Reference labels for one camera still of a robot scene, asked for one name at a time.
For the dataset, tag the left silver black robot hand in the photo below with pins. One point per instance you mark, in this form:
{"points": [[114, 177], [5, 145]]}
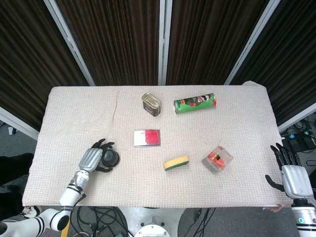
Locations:
{"points": [[90, 159]]}

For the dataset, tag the grey metal partition post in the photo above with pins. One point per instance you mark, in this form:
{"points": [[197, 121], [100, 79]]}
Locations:
{"points": [[249, 47], [164, 42], [71, 44]]}

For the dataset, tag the yellow green scrub sponge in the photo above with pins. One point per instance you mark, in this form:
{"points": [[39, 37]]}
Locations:
{"points": [[176, 163]]}

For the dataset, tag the clear box with orange toy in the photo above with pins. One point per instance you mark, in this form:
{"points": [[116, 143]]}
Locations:
{"points": [[217, 160]]}

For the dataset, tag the black round dice tray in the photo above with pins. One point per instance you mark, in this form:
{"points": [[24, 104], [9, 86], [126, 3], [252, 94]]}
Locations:
{"points": [[119, 158]]}

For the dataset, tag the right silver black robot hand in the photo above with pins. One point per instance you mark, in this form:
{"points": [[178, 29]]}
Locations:
{"points": [[296, 180]]}

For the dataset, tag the luncheon meat tin can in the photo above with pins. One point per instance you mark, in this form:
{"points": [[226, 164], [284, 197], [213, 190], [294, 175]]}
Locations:
{"points": [[151, 105]]}

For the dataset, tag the person in black clothes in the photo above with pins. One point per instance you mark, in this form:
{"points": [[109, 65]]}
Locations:
{"points": [[12, 170]]}

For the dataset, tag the dark brown curtain panel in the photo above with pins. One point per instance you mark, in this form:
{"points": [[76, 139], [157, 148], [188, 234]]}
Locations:
{"points": [[118, 42], [27, 61], [291, 61], [207, 42]]}

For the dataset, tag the red ink pad case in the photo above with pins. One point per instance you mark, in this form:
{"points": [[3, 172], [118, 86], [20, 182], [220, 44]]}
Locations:
{"points": [[148, 137]]}

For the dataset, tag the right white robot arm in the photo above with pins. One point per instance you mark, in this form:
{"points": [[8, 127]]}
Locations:
{"points": [[304, 217]]}

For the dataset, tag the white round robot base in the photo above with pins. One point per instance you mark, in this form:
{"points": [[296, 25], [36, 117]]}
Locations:
{"points": [[158, 222]]}

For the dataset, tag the green potato chips tube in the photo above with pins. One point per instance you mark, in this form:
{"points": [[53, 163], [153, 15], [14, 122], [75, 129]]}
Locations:
{"points": [[195, 103]]}

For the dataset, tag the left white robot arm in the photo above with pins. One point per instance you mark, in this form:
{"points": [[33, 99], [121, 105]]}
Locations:
{"points": [[70, 195]]}

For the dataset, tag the black faceted dice cup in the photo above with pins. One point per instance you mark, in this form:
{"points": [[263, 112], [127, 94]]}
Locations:
{"points": [[109, 158]]}

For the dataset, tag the beige waffle tablecloth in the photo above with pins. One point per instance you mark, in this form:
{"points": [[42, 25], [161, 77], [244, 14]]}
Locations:
{"points": [[247, 135]]}

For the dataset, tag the grey metal partition rail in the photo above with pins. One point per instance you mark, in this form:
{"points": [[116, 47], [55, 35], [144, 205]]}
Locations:
{"points": [[17, 122], [298, 117]]}

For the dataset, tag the black electronics box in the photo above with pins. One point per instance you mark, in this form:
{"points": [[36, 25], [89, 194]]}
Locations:
{"points": [[300, 143]]}

